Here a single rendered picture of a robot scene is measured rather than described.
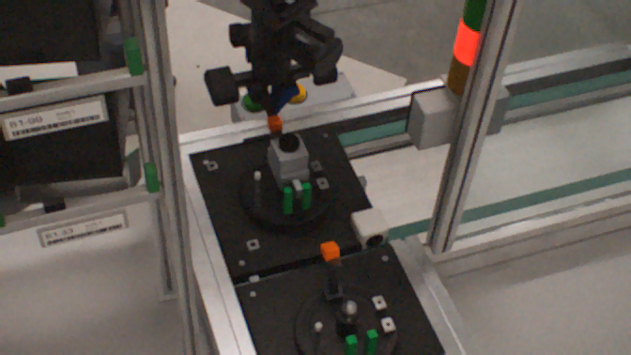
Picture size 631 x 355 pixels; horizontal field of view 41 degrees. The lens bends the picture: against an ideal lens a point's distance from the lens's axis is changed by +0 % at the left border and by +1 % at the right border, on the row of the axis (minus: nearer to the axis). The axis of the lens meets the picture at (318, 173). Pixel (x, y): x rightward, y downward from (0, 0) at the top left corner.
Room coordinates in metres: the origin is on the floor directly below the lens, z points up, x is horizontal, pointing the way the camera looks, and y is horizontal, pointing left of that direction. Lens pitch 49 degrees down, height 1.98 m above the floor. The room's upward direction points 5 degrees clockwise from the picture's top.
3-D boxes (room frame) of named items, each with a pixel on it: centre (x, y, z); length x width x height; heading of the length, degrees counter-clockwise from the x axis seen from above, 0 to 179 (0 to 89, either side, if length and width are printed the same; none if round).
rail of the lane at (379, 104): (1.07, -0.15, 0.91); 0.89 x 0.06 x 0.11; 113
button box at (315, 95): (1.05, 0.05, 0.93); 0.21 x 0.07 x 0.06; 113
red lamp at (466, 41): (0.79, -0.17, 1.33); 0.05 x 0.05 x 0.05
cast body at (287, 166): (0.81, 0.04, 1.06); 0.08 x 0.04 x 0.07; 24
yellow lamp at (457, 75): (0.79, -0.17, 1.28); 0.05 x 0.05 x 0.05
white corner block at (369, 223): (0.77, -0.08, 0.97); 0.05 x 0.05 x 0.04; 23
